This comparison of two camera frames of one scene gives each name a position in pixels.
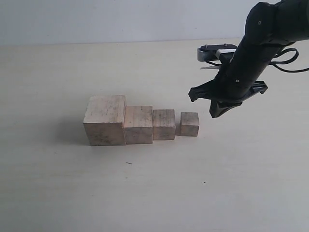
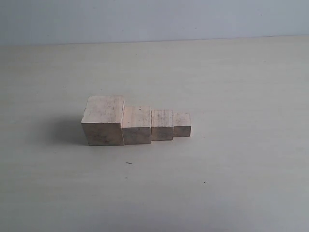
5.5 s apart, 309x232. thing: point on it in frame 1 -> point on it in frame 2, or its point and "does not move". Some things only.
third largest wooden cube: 163,124 does not move
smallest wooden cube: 189,124 -> 181,124
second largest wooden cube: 138,124 does not move
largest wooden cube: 104,119 does not move
